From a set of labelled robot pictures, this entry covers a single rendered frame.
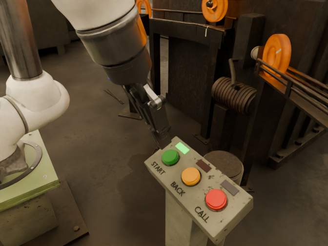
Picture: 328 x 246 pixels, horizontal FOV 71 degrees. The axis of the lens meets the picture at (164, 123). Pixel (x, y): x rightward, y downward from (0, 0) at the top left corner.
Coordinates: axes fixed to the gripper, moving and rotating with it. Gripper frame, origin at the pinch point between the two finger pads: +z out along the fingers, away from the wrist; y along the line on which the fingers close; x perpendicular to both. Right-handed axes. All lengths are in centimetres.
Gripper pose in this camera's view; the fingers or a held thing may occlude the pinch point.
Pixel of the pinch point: (160, 134)
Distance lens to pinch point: 49.4
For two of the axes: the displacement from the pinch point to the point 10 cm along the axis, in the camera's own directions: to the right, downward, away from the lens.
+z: 2.8, 6.6, 7.0
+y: -5.8, -4.6, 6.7
